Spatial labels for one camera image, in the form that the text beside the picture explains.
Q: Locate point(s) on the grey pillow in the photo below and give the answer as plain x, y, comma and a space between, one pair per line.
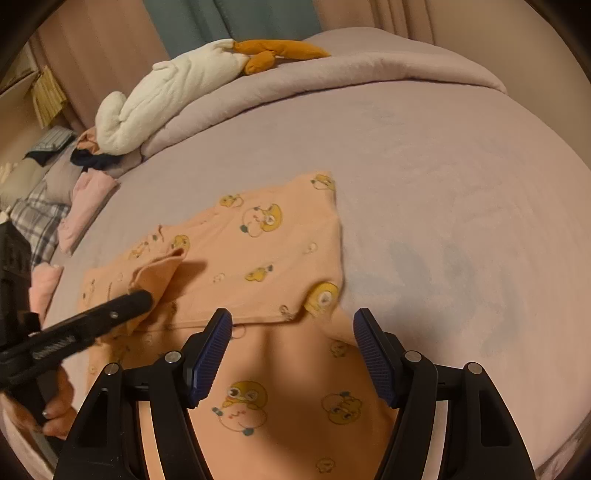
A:
55, 177

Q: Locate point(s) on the mauve duvet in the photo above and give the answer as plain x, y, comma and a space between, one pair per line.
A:
323, 74

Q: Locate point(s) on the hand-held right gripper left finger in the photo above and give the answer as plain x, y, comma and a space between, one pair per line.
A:
210, 355

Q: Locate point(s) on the orange duck print baby garment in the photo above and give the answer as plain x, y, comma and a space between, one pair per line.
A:
258, 295

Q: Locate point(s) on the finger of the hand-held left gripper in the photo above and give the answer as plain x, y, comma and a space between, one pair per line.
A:
117, 311

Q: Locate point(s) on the white goose plush toy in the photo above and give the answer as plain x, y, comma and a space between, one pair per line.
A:
180, 87

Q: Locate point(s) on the small pink folded garment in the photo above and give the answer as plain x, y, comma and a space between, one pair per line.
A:
42, 286

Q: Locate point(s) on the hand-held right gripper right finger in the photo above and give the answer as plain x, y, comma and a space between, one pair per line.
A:
376, 360

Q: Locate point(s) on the person's left hand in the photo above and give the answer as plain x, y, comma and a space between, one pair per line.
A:
55, 410

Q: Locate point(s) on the teal curtain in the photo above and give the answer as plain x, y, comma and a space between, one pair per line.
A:
231, 21

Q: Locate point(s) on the plaid grey cloth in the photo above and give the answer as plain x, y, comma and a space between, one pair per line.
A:
34, 224

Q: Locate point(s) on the grey striped folded cloth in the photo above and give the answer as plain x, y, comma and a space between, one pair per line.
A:
51, 141

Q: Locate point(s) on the dark navy garment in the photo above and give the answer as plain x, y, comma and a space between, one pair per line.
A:
92, 160

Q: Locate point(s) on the pink curtain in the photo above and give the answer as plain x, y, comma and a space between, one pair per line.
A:
106, 50

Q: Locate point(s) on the yellow striped hanging cloth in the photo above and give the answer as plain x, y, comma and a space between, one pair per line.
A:
48, 94

